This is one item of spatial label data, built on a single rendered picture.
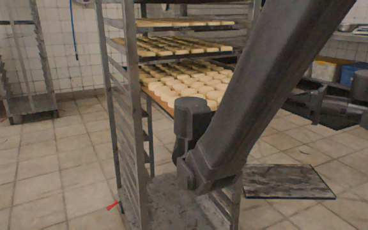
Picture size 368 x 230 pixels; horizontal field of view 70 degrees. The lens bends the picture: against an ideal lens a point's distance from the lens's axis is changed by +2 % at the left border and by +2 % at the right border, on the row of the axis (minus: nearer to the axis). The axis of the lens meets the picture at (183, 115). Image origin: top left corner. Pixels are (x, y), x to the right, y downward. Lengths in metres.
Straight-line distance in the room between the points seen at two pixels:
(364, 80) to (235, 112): 0.49
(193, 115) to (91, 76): 3.70
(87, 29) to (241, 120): 3.75
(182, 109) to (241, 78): 0.16
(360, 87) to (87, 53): 3.61
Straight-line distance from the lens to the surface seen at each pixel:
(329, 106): 0.77
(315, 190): 2.12
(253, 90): 0.27
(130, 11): 0.81
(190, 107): 0.41
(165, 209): 1.56
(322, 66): 4.31
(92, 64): 4.03
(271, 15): 0.25
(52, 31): 3.94
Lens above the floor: 1.19
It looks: 22 degrees down
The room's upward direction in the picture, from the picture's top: straight up
